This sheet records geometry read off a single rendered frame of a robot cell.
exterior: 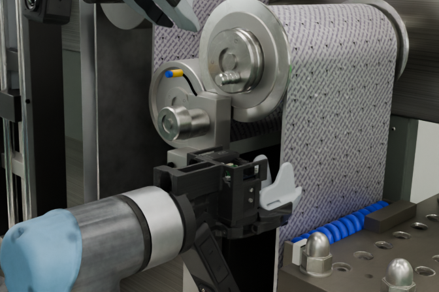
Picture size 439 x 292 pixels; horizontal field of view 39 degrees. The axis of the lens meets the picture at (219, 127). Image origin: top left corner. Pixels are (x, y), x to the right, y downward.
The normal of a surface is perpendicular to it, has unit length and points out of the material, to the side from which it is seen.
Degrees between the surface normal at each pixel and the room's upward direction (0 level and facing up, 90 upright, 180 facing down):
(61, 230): 32
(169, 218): 61
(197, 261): 118
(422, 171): 90
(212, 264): 89
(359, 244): 0
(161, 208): 44
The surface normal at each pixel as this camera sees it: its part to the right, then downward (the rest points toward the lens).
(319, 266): -0.26, 0.22
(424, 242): 0.03, -0.97
